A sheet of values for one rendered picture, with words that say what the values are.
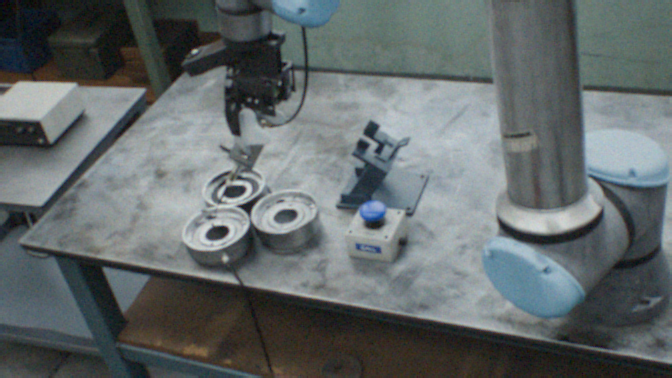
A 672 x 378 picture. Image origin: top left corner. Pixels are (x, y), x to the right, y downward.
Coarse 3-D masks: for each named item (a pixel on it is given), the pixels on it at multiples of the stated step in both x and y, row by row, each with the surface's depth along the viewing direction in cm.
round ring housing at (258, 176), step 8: (216, 176) 141; (224, 176) 142; (248, 176) 141; (256, 176) 141; (208, 184) 140; (216, 184) 141; (232, 184) 140; (240, 184) 140; (248, 184) 139; (264, 184) 137; (208, 192) 139; (232, 192) 140; (240, 192) 141; (248, 192) 137; (264, 192) 136; (208, 200) 136; (224, 200) 137; (232, 200) 136; (240, 200) 136; (248, 200) 134; (256, 200) 135; (208, 208) 136; (240, 208) 134; (248, 208) 134; (248, 216) 136
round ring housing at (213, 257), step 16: (224, 208) 133; (192, 224) 132; (224, 224) 132; (192, 240) 130; (208, 240) 131; (224, 240) 128; (240, 240) 127; (192, 256) 128; (208, 256) 126; (224, 256) 126; (240, 256) 129
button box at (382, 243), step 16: (352, 224) 124; (368, 224) 123; (384, 224) 123; (400, 224) 123; (352, 240) 123; (368, 240) 121; (384, 240) 120; (400, 240) 123; (352, 256) 125; (368, 256) 123; (384, 256) 122
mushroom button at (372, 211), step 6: (366, 204) 123; (372, 204) 122; (378, 204) 122; (384, 204) 122; (360, 210) 122; (366, 210) 121; (372, 210) 121; (378, 210) 121; (384, 210) 121; (366, 216) 121; (372, 216) 121; (378, 216) 121
